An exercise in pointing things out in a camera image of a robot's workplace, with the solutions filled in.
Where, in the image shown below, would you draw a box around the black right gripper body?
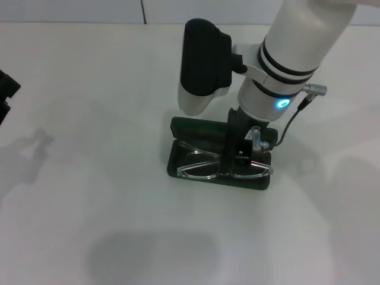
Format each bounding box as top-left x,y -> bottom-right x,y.
226,107 -> 254,160

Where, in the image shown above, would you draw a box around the green glasses case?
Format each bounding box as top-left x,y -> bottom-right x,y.
165,116 -> 279,191

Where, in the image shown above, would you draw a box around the clear white glasses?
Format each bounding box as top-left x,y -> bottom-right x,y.
176,141 -> 274,181

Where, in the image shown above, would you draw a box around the right gripper wire connector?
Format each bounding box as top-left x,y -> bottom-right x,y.
245,126 -> 270,152

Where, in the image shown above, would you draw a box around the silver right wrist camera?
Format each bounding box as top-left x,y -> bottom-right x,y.
177,18 -> 248,116

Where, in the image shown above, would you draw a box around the right arm cable with plug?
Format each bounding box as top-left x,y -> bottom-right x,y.
273,84 -> 328,148

